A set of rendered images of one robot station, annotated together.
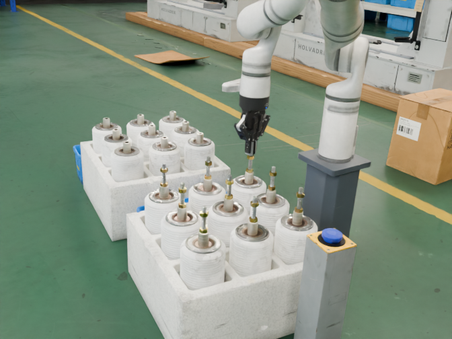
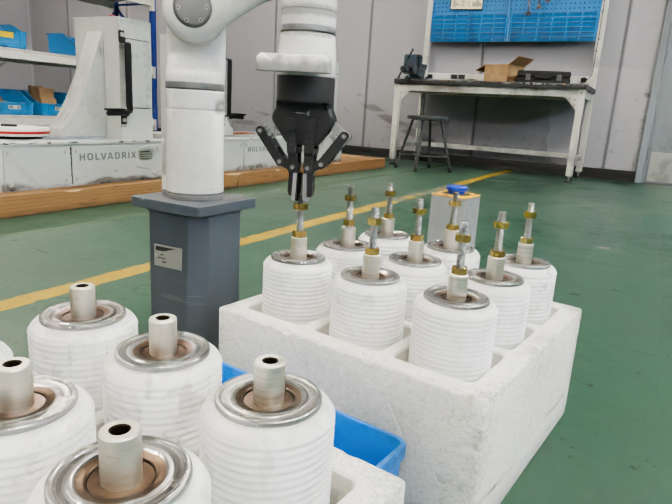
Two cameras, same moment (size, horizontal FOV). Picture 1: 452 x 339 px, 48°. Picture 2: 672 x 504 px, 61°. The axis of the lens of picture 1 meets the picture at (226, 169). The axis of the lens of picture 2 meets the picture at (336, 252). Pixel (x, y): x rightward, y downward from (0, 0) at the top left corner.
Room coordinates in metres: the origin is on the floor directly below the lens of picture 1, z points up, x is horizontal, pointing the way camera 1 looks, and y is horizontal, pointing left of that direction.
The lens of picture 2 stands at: (1.54, 0.64, 0.45)
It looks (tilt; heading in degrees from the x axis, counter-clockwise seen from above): 14 degrees down; 243
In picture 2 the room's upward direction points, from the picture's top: 3 degrees clockwise
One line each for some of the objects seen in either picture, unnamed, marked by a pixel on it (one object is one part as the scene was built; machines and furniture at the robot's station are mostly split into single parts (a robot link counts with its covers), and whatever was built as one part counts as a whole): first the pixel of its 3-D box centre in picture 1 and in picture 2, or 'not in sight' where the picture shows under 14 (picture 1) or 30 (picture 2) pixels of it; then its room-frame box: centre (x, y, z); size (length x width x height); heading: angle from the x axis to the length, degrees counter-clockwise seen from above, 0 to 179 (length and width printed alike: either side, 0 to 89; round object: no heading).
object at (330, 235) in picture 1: (331, 237); (456, 190); (0.86, -0.21, 0.32); 0.04 x 0.04 x 0.02
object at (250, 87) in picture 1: (249, 80); (303, 50); (1.25, -0.05, 0.52); 0.11 x 0.09 x 0.06; 52
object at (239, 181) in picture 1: (248, 181); (298, 257); (1.24, -0.06, 0.25); 0.08 x 0.08 x 0.01
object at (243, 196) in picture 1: (246, 212); (295, 319); (1.24, -0.06, 0.16); 0.10 x 0.10 x 0.18
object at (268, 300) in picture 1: (224, 266); (404, 364); (1.08, -0.01, 0.09); 0.39 x 0.39 x 0.18; 28
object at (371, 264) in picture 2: (207, 183); (370, 266); (1.19, 0.04, 0.26); 0.02 x 0.02 x 0.03
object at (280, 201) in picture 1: (270, 200); (347, 245); (1.14, -0.11, 0.25); 0.08 x 0.08 x 0.01
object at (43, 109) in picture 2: not in sight; (42, 103); (1.57, -5.39, 0.36); 0.50 x 0.38 x 0.21; 126
